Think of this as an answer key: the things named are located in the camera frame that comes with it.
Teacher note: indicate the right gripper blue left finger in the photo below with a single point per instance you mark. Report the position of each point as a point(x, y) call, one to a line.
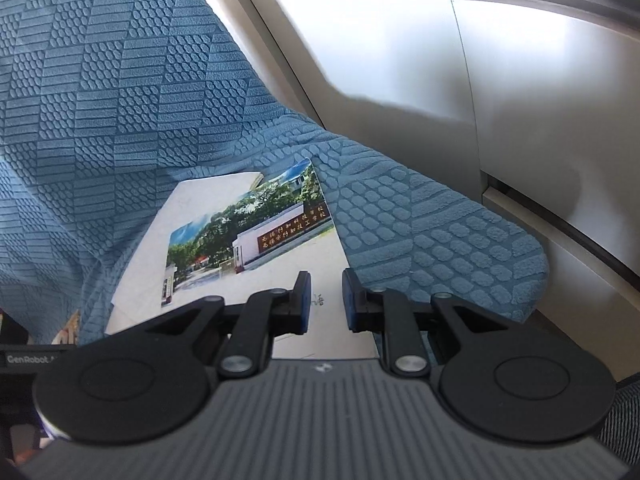
point(253, 326)

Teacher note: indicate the blue textured chair cover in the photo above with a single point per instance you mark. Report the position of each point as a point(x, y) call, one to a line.
point(107, 105)

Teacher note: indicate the white paper sheets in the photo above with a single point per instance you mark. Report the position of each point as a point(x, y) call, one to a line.
point(139, 293)

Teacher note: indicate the white orange cartoon book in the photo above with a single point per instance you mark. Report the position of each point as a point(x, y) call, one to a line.
point(68, 334)

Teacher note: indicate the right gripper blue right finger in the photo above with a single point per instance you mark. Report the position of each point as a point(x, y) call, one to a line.
point(397, 320)

